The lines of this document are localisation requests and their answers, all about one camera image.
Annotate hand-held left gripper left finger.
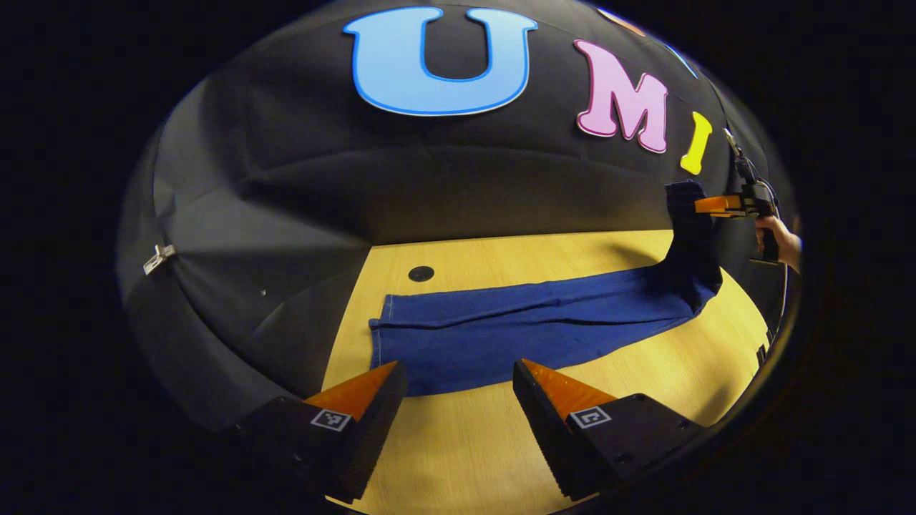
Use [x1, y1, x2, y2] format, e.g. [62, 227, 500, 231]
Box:
[235, 360, 409, 504]

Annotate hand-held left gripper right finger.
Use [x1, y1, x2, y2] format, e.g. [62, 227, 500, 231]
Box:
[512, 358, 707, 501]

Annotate blue jeans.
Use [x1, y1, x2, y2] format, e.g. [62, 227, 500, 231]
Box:
[368, 180, 724, 398]

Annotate black backdrop cloth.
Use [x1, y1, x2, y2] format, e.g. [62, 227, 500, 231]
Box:
[117, 0, 799, 431]

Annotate silver clip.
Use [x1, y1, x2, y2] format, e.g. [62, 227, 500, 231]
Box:
[142, 244, 177, 276]

